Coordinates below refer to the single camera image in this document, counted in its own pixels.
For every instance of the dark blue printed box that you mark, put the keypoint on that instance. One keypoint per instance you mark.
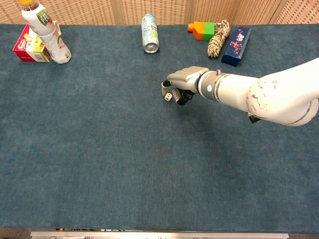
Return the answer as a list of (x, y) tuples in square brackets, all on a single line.
[(236, 47)]

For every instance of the aluminium rail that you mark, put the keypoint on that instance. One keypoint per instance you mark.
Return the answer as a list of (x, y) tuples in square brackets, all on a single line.
[(159, 235)]

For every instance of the red snack box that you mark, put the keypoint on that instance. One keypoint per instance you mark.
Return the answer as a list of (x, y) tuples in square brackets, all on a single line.
[(23, 48)]

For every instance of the blue-grey felt table cloth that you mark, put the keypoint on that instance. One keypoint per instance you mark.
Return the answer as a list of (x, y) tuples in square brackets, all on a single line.
[(124, 149)]

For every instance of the woven rattan folding screen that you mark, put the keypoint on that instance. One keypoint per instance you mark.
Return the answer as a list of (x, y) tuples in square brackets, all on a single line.
[(174, 11)]

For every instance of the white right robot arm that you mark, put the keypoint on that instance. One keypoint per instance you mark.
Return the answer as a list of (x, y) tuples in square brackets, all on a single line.
[(261, 97)]

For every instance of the white labelled drink bottle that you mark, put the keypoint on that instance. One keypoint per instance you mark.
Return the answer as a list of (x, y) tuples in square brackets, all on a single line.
[(51, 41)]

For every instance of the light blue drink can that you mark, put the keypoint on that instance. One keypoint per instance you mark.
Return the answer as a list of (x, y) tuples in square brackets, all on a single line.
[(150, 33)]

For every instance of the small white die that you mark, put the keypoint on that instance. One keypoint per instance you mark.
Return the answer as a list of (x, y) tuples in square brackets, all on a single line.
[(168, 97)]

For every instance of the orange and green toy block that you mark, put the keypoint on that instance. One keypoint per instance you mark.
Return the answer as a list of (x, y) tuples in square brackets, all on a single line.
[(202, 30)]

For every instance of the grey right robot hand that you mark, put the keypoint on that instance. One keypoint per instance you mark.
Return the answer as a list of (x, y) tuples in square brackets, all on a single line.
[(185, 79)]

